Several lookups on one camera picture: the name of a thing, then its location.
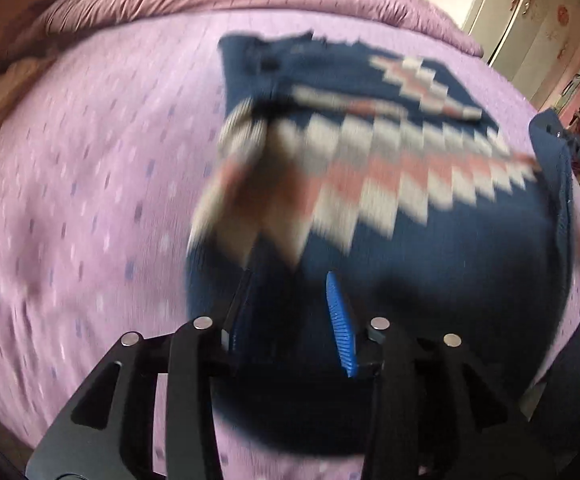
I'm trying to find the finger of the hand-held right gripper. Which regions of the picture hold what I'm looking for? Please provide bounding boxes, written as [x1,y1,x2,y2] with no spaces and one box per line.
[530,107,578,161]

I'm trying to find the navy diamond-pattern knit sweater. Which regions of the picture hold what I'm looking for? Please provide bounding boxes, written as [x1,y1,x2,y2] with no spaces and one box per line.
[185,32,577,457]

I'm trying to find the dark cloth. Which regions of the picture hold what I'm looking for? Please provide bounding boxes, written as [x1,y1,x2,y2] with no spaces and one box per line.
[517,310,580,416]

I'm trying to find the pink padded headboard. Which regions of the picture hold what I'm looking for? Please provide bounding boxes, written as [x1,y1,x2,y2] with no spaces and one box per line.
[0,0,101,111]

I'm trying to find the tan pillow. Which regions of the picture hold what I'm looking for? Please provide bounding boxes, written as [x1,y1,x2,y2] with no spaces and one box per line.
[0,55,58,173]

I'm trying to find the white wardrobe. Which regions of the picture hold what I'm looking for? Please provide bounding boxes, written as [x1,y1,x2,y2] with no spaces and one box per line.
[462,0,580,108]

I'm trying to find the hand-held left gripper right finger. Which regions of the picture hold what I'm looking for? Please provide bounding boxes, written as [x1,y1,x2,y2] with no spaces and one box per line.
[324,271,557,480]

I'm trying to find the bed with purple dotted sheet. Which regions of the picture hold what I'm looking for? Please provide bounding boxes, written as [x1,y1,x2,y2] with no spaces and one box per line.
[0,7,580,480]

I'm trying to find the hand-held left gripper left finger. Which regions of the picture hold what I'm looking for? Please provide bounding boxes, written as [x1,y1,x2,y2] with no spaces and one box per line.
[25,270,257,480]

